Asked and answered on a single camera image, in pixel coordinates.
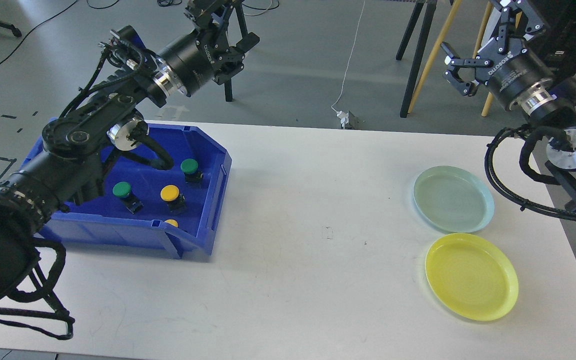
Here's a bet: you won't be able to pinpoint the light green plate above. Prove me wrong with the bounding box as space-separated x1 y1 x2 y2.
412 165 496 233

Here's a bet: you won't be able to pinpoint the black easel legs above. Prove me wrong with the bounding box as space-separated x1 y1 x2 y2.
395 0 437 119

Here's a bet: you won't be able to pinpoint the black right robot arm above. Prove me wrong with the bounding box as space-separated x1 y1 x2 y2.
440 0 576 223

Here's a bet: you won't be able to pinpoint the white floor cable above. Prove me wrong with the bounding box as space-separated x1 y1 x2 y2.
331 0 367 113

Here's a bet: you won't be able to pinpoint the white power plug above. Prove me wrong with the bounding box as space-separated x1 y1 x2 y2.
336 111 361 130

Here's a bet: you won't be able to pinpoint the black tripod stand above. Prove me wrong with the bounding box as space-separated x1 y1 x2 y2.
221 0 248 103

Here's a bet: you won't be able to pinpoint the wooden easel legs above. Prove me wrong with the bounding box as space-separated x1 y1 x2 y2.
407 0 499 117

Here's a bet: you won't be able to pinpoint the yellow plate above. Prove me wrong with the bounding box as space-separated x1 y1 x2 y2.
424 233 520 322

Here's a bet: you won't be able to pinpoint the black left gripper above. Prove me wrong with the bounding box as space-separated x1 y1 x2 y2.
158 0 261 98

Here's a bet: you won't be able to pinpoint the blue plastic bin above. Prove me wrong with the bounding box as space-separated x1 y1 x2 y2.
39 124 233 259

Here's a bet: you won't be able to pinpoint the black cabinet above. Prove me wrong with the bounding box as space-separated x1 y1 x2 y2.
528 0 576 85

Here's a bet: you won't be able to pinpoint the black floor cable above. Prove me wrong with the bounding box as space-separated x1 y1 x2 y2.
0 0 79 88

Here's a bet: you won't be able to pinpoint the yellow push button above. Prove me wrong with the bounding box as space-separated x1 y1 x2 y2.
164 218 179 228
159 184 186 215

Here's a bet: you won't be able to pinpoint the green push button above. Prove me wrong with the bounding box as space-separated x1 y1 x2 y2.
112 181 143 215
180 157 203 186

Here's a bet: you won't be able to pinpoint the yellow push button front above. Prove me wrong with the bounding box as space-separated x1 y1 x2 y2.
164 218 179 228

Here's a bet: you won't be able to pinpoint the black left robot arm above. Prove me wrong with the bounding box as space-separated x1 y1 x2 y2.
0 0 259 340

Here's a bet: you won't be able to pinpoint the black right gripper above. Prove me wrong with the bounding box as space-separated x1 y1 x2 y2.
440 0 554 111

